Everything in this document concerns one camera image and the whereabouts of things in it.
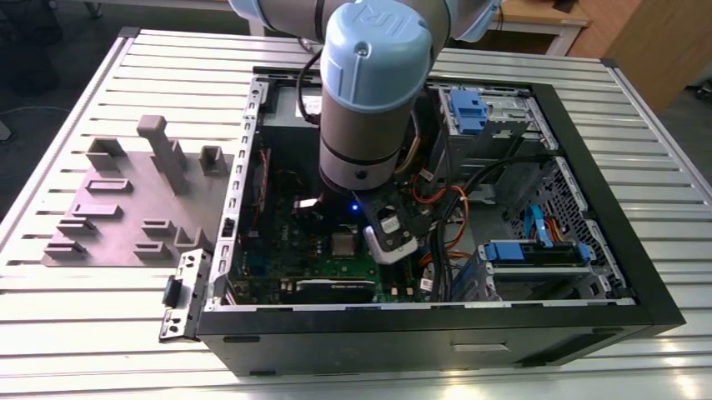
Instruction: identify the black office chair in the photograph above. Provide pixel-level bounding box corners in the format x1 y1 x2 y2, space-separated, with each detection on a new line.
0 0 62 99

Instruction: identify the CPU socket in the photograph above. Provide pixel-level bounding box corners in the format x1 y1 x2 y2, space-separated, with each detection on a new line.
326 231 363 263

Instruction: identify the thick black cable bundle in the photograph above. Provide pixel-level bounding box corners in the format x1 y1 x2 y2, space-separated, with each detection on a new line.
427 153 557 303

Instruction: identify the red twisted wire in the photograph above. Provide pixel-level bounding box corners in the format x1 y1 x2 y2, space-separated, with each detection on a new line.
247 148 272 238

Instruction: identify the black graphics card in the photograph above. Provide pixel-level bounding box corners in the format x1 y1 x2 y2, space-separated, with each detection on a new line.
276 277 378 305

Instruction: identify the silver CPU with green edge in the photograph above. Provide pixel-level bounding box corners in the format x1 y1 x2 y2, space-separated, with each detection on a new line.
331 232 358 256

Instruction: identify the hard disk in blue carrier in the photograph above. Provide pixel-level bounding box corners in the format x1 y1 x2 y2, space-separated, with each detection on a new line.
478 240 594 268

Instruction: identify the brown wooden cabinet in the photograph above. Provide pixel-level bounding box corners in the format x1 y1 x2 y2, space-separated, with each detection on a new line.
569 0 712 113

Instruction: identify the black open PC case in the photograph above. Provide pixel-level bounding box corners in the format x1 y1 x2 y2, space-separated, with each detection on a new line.
195 65 686 378

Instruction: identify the grey power supply unit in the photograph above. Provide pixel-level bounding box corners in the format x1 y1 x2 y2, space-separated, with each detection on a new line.
258 86 324 184

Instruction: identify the grey parts rack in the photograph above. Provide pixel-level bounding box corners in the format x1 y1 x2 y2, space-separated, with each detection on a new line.
41 115 237 268

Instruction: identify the blue flat data cable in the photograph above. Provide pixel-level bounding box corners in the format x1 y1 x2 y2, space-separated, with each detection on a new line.
522 205 553 248

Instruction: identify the grey metal slot bracket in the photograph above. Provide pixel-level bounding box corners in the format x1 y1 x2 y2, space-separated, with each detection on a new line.
157 247 211 343

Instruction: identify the orange wire bundle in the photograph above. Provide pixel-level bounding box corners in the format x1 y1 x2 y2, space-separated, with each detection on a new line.
411 182 475 268

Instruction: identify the grey metal disk bay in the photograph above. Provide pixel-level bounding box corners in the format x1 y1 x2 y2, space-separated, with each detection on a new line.
461 262 633 303

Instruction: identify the grey metal drive cage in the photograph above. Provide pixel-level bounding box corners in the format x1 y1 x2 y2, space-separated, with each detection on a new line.
427 86 558 184

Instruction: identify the wooden desk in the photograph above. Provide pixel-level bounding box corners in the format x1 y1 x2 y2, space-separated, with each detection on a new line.
494 0 591 58

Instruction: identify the green motherboard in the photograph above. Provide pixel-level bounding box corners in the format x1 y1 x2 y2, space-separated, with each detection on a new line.
236 166 423 304

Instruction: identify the black RAM slot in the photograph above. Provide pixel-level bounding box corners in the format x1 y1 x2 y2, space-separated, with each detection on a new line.
396 257 416 293

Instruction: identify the white desk frame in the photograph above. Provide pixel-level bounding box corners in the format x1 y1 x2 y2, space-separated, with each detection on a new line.
83 0 279 38

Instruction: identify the light blue data cable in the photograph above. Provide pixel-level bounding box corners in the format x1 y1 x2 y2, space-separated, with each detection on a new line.
450 262 475 302

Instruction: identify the empty blue disk carrier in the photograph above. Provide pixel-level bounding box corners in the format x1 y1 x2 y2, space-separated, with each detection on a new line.
450 89 489 135

